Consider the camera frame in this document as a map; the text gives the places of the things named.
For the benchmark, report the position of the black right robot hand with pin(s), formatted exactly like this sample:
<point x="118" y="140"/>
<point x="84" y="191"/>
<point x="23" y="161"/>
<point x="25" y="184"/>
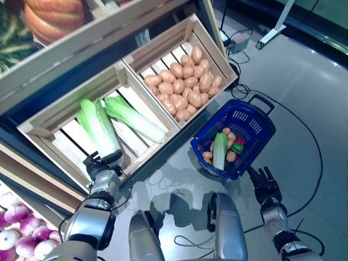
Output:
<point x="265" y="186"/>

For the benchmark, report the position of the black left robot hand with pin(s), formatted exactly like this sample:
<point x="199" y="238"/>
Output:
<point x="104" y="174"/>

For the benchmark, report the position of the green white napa cabbage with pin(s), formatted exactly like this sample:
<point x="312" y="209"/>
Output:
<point x="136" y="119"/>
<point x="219" y="152"/>
<point x="95" y="125"/>

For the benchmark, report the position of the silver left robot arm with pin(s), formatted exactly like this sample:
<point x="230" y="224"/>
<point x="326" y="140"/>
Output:
<point x="87" y="220"/>

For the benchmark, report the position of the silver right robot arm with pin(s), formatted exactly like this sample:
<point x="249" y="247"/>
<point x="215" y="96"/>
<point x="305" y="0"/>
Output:
<point x="274" y="217"/>

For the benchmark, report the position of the blue plastic shopping basket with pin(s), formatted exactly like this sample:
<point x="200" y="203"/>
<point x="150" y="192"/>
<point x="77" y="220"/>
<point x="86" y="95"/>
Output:
<point x="239" y="106"/>

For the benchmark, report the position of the small tan potato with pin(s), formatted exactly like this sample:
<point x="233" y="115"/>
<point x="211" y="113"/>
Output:
<point x="226" y="131"/>
<point x="231" y="156"/>
<point x="230" y="144"/>
<point x="232" y="136"/>

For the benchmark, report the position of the green bell pepper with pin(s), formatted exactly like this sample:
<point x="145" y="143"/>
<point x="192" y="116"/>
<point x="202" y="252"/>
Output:
<point x="237" y="148"/>

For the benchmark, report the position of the red bell pepper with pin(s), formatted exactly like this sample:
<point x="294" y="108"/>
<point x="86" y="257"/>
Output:
<point x="239" y="141"/>

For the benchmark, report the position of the silver right robot leg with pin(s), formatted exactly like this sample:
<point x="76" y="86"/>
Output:
<point x="228" y="225"/>

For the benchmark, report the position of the silver robot leg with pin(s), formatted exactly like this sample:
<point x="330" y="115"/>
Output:
<point x="144" y="239"/>
<point x="228" y="225"/>

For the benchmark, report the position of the silver left robot leg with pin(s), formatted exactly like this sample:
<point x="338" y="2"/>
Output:
<point x="144" y="239"/>

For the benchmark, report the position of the purple white onion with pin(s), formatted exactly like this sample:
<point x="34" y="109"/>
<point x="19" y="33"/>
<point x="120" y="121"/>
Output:
<point x="44" y="249"/>
<point x="16" y="213"/>
<point x="8" y="198"/>
<point x="42" y="232"/>
<point x="6" y="254"/>
<point x="25" y="245"/>
<point x="28" y="223"/>
<point x="11" y="238"/>

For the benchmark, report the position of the wooden cabbage crate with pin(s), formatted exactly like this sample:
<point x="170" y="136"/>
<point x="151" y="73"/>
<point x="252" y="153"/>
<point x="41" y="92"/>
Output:
<point x="81" y="89"/>

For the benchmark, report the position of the wooden pumpkin crate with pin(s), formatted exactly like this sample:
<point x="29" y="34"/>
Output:
<point x="54" y="62"/>

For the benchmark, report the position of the grey power adapter box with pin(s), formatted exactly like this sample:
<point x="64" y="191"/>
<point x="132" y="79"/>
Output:
<point x="243" y="58"/>

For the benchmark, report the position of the grey power box red button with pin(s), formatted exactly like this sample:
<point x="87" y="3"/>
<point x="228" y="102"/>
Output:
<point x="240" y="43"/>

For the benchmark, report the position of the wooden potato crate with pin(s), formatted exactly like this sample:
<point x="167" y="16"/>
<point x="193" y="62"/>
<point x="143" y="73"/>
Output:
<point x="168" y="38"/>

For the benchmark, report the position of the green striped squash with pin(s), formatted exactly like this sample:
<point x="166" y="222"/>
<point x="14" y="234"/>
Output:
<point x="11" y="40"/>

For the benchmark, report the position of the small orange pumpkin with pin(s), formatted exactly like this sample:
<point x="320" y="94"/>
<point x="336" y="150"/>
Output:
<point x="54" y="19"/>

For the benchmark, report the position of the wooden display stand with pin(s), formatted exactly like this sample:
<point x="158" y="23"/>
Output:
<point x="214" y="27"/>

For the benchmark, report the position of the black tripod stand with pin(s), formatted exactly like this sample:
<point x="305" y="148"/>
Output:
<point x="224" y="16"/>

